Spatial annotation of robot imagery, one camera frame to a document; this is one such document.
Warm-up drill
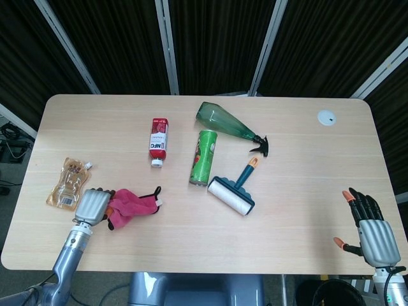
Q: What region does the red juice bottle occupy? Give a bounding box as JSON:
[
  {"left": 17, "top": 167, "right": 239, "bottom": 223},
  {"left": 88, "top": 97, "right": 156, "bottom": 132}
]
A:
[{"left": 149, "top": 117, "right": 170, "bottom": 168}]

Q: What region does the white partition post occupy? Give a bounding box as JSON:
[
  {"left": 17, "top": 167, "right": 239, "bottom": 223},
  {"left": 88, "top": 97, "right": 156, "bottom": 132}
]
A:
[
  {"left": 0, "top": 103, "right": 38, "bottom": 139},
  {"left": 155, "top": 0, "right": 180, "bottom": 96},
  {"left": 34, "top": 0, "right": 101, "bottom": 95},
  {"left": 349, "top": 40, "right": 408, "bottom": 99},
  {"left": 247, "top": 0, "right": 289, "bottom": 97}
]

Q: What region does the teal lint roller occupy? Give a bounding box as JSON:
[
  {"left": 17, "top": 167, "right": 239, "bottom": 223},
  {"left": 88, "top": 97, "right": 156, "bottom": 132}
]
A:
[{"left": 207, "top": 156, "right": 261, "bottom": 217}]

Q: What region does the black cables bundle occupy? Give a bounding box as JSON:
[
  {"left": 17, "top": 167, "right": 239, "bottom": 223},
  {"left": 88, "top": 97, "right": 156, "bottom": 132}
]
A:
[{"left": 0, "top": 123, "right": 35, "bottom": 164}]

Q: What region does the green chips can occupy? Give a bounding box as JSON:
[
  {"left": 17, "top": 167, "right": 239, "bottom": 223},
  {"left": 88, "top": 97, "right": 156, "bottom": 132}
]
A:
[{"left": 189, "top": 129, "right": 220, "bottom": 186}]

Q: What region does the white cable grommet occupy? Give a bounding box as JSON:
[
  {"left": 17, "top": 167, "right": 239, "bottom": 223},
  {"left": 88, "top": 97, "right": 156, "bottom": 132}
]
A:
[{"left": 317, "top": 110, "right": 337, "bottom": 126}]

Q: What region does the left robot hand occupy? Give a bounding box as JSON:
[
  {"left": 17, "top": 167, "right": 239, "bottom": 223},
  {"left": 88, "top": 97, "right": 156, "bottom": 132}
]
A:
[{"left": 73, "top": 187, "right": 116, "bottom": 231}]

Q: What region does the pink cloth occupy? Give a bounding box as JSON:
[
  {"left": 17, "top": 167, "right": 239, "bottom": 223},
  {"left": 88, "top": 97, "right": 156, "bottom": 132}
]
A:
[{"left": 106, "top": 186, "right": 164, "bottom": 231}]

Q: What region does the clear amber spout pouch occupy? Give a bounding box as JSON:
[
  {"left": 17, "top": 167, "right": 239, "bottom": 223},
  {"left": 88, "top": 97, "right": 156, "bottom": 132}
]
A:
[{"left": 45, "top": 157, "right": 96, "bottom": 212}]

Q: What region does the black waste bin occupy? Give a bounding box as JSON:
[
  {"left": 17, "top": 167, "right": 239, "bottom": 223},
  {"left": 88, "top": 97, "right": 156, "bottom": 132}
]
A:
[{"left": 295, "top": 279, "right": 370, "bottom": 306}]

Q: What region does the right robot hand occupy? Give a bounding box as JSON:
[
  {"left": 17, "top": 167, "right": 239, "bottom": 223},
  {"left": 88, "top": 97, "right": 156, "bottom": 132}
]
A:
[{"left": 333, "top": 187, "right": 402, "bottom": 267}]

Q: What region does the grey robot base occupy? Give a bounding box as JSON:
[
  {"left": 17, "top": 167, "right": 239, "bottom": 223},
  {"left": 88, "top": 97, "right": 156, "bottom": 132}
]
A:
[{"left": 128, "top": 272, "right": 265, "bottom": 306}]

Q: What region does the green spray bottle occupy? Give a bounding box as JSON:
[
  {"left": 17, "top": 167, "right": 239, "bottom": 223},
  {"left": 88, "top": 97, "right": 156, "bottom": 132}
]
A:
[{"left": 195, "top": 101, "right": 270, "bottom": 157}]

